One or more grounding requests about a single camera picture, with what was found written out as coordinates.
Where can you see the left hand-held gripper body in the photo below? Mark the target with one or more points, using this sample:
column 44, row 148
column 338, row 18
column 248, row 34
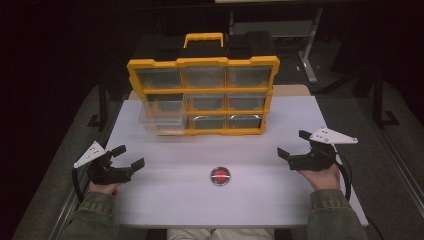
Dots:
column 103, row 173

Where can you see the clear plastic drawer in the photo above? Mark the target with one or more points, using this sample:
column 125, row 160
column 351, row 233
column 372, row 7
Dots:
column 163, row 115

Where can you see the person's left hand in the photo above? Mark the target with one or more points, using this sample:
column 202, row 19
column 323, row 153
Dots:
column 104, row 188

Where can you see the yellow black storage organizer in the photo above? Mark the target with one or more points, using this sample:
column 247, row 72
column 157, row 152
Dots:
column 203, row 61

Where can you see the black metal stand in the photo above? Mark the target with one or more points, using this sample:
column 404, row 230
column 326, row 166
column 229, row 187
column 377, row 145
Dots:
column 102, row 106
column 380, row 100

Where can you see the person's right hand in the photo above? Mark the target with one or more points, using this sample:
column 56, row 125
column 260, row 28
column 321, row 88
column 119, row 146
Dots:
column 325, row 178

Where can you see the wooden board under table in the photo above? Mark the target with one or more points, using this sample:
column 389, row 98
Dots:
column 293, row 90

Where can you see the person's legs in light trousers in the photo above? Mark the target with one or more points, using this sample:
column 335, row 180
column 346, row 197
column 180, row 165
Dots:
column 220, row 234

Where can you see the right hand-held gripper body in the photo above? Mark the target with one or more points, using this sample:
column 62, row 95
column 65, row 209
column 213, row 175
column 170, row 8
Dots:
column 315, row 160

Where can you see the round red black disc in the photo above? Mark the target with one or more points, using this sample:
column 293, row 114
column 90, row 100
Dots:
column 220, row 176

